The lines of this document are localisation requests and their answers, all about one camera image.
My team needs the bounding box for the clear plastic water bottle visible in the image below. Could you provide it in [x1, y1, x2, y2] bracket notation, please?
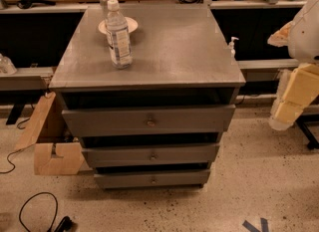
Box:
[106, 0, 133, 69]

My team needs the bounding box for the white pump dispenser bottle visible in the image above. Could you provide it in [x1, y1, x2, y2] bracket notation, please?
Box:
[228, 37, 239, 58]

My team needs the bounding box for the black stand leg right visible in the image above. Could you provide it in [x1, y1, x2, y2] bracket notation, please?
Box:
[296, 114, 319, 149]

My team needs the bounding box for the notched wooden block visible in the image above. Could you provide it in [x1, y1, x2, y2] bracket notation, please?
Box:
[34, 142, 84, 175]

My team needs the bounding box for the small white plate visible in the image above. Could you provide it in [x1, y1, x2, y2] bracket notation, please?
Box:
[98, 17, 139, 34]

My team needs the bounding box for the grey bottom drawer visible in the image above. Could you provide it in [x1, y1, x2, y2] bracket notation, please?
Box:
[94, 169, 210, 189]

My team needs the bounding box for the grey drawer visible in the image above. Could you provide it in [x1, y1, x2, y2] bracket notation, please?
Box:
[94, 169, 210, 189]
[62, 105, 235, 137]
[83, 143, 219, 167]

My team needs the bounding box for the grey middle drawer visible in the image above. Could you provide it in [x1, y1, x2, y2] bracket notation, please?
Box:
[83, 143, 219, 167]

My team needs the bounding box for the grey top drawer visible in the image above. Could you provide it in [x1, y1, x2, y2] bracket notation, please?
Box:
[62, 105, 235, 137]

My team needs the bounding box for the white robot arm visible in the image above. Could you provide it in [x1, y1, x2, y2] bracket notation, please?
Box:
[268, 0, 319, 130]

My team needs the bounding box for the grey wooden drawer cabinet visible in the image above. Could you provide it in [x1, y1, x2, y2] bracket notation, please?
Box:
[50, 4, 245, 175]

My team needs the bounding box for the wooden plank leaning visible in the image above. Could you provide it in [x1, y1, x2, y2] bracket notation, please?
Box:
[15, 93, 56, 150]

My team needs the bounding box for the thin black cable left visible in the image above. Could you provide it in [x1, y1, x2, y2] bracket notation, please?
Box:
[0, 117, 34, 175]

